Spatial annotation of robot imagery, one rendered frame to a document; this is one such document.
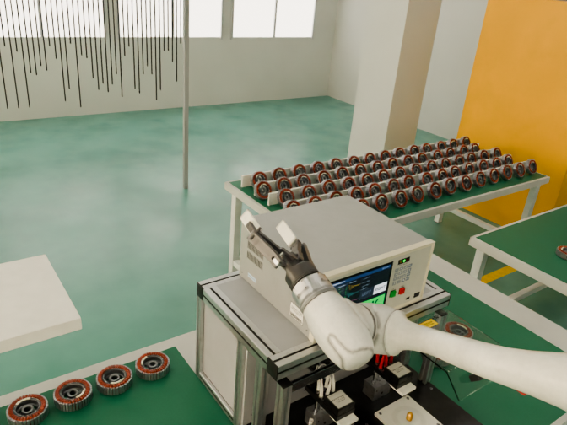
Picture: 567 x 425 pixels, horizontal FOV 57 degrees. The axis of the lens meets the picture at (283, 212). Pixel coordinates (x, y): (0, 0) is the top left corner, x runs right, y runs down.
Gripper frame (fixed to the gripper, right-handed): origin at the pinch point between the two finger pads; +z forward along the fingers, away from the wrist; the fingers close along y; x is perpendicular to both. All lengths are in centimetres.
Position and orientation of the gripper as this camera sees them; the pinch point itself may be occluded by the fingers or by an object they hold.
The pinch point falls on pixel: (264, 222)
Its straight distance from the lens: 129.2
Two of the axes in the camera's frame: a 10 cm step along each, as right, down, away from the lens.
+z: -4.9, -6.7, 5.6
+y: -6.1, -1.9, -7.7
